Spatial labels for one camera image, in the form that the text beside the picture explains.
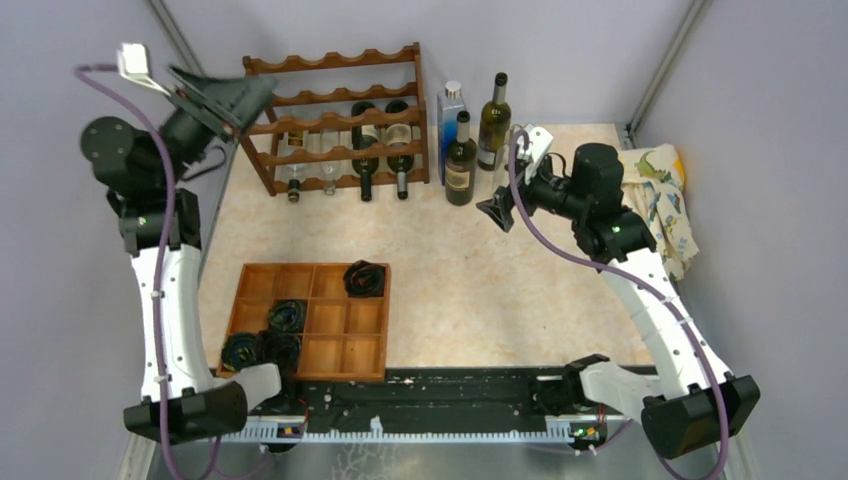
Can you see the tall green wine bottle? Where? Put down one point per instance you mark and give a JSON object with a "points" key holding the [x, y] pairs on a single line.
{"points": [[495, 120]]}

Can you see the clear square glass bottle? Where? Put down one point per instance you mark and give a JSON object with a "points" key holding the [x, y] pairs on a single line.
{"points": [[329, 169]]}

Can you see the clear tall glass bottle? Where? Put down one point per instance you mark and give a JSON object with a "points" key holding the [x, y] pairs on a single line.
{"points": [[500, 176]]}

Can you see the dinosaur print cloth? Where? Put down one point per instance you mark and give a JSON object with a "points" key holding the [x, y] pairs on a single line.
{"points": [[653, 185]]}

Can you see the green wine bottle white label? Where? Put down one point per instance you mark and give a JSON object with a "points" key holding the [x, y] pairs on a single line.
{"points": [[362, 138]]}

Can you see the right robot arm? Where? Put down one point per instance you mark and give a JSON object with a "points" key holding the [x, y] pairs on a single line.
{"points": [[695, 400]]}

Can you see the wooden compartment tray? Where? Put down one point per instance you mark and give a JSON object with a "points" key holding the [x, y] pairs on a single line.
{"points": [[346, 331]]}

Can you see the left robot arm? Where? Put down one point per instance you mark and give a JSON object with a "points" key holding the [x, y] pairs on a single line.
{"points": [[141, 166]]}

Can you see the aluminium corner frame post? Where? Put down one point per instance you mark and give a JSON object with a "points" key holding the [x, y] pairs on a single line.
{"points": [[170, 28], [673, 54]]}

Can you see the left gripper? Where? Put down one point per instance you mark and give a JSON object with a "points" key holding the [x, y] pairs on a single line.
{"points": [[224, 107]]}

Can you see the aluminium corner frame post left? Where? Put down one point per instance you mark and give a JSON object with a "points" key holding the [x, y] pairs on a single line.
{"points": [[170, 28]]}

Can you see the wooden wine rack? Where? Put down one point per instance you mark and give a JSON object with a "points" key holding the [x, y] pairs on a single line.
{"points": [[261, 144]]}

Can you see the green wine bottle dark label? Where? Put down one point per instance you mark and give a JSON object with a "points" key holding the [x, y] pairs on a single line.
{"points": [[399, 135]]}

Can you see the black cable coil tray corner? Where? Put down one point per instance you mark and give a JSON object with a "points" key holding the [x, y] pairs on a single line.
{"points": [[280, 348]]}

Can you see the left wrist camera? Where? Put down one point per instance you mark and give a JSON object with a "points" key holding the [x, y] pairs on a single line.
{"points": [[133, 65]]}

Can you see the black cable coil tray left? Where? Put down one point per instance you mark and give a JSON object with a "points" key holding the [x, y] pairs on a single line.
{"points": [[239, 352]]}

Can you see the black cable coil tray middle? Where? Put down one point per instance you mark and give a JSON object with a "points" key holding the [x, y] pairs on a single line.
{"points": [[288, 316]]}

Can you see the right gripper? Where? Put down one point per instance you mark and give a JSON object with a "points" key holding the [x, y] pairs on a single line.
{"points": [[499, 208]]}

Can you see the black cable coil tray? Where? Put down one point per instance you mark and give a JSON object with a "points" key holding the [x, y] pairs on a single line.
{"points": [[239, 352], [288, 316]]}

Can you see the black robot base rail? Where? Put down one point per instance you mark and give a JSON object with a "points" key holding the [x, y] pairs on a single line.
{"points": [[467, 403]]}

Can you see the blue square glass bottle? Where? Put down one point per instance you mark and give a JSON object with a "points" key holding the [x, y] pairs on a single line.
{"points": [[449, 103]]}

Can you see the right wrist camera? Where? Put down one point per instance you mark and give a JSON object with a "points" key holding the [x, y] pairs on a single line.
{"points": [[534, 144]]}

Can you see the dark bottle brown label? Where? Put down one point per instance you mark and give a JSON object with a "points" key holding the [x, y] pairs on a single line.
{"points": [[460, 164]]}

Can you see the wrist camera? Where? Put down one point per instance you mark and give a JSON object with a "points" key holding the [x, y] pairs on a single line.
{"points": [[133, 65], [534, 144]]}

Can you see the aluminium corner frame post right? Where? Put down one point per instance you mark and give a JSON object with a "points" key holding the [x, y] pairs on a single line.
{"points": [[673, 54]]}

